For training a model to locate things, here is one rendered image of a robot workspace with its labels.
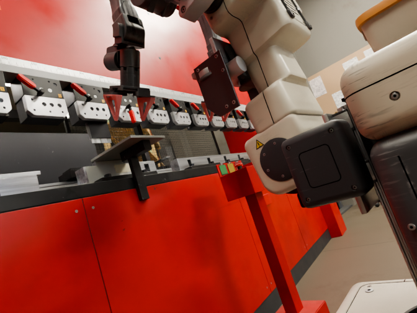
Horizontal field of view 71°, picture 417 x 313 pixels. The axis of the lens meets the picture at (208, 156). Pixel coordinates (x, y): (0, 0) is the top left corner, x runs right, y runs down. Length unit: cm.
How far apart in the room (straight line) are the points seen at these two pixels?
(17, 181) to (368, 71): 101
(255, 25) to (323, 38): 437
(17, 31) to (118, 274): 98
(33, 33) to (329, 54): 431
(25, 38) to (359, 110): 123
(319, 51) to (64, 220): 464
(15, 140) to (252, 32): 135
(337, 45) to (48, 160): 431
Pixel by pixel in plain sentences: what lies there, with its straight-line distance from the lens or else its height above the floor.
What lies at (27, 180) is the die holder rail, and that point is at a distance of 114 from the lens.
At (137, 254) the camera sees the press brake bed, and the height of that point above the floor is 59.
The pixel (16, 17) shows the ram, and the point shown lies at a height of 159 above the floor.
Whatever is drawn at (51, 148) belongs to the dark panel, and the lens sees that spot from 185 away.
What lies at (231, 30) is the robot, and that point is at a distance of 85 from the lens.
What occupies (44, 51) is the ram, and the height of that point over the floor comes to 146.
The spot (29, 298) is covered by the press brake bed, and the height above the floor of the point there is 60.
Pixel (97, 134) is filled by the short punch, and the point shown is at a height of 112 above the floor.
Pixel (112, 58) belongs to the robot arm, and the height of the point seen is 117.
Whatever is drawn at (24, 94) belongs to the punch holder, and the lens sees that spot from 126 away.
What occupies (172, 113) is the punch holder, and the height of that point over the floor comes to 124.
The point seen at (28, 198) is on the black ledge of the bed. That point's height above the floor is 86.
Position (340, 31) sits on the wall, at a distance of 512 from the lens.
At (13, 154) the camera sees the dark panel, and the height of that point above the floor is 122.
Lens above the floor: 68
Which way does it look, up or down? 9 degrees up
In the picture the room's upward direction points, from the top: 19 degrees counter-clockwise
